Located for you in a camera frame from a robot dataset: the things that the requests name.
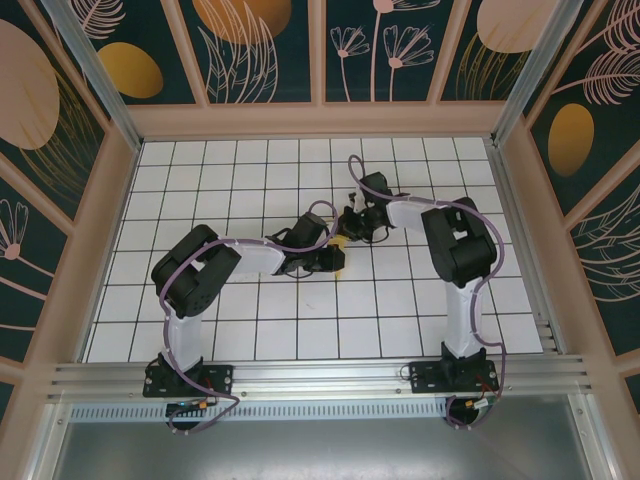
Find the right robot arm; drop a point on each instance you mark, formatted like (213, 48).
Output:
(460, 250)

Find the long aluminium mounting rail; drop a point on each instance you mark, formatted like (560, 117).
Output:
(320, 380)

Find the aluminium side rail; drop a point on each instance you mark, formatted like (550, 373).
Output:
(507, 190)

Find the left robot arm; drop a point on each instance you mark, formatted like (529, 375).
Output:
(195, 280)

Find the yellow cloth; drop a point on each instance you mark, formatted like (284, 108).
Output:
(338, 241)

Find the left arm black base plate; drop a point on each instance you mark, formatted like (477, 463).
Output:
(220, 380)

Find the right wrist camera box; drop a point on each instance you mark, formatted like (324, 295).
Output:
(357, 200)

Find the small connector board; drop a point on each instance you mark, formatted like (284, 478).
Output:
(192, 405)
(480, 402)

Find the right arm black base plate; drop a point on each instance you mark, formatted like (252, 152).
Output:
(425, 380)

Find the grey metal sheet panel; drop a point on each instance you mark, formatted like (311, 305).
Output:
(320, 450)

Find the aluminium frame bar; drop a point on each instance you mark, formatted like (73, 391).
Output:
(595, 440)
(47, 450)

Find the aluminium corner post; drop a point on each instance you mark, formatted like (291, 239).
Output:
(530, 75)
(97, 75)

